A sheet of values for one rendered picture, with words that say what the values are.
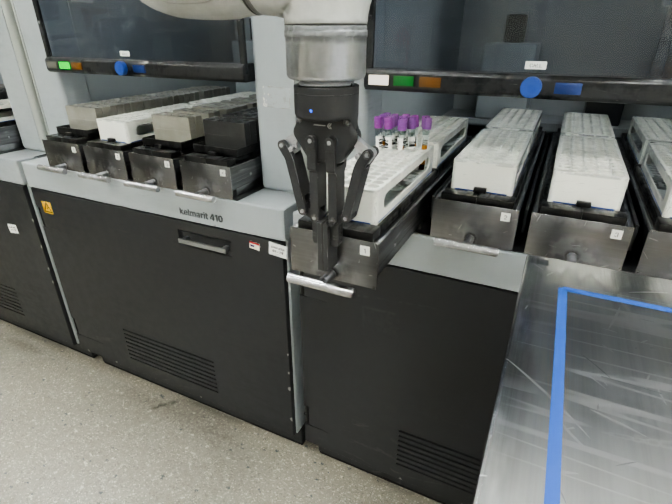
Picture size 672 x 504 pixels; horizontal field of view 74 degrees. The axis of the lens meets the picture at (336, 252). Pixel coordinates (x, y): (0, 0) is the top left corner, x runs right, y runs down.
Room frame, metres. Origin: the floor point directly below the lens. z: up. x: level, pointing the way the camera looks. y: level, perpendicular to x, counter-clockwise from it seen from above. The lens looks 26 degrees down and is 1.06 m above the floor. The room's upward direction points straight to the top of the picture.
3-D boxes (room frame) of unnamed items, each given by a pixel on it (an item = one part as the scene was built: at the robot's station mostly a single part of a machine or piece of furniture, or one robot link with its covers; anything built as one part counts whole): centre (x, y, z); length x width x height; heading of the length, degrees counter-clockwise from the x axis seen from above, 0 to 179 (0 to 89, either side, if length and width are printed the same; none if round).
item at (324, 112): (0.54, 0.01, 0.96); 0.08 x 0.07 x 0.09; 64
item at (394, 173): (0.72, -0.07, 0.83); 0.30 x 0.10 x 0.06; 154
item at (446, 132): (1.01, -0.21, 0.83); 0.30 x 0.10 x 0.06; 154
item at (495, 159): (0.84, -0.30, 0.83); 0.30 x 0.10 x 0.06; 154
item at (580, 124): (1.06, -0.58, 0.83); 0.30 x 0.10 x 0.06; 154
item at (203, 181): (1.21, 0.14, 0.78); 0.73 x 0.14 x 0.09; 154
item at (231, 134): (1.00, 0.24, 0.85); 0.12 x 0.02 x 0.06; 64
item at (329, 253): (0.54, 0.01, 0.80); 0.03 x 0.01 x 0.07; 154
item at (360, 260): (0.84, -0.13, 0.78); 0.73 x 0.14 x 0.09; 154
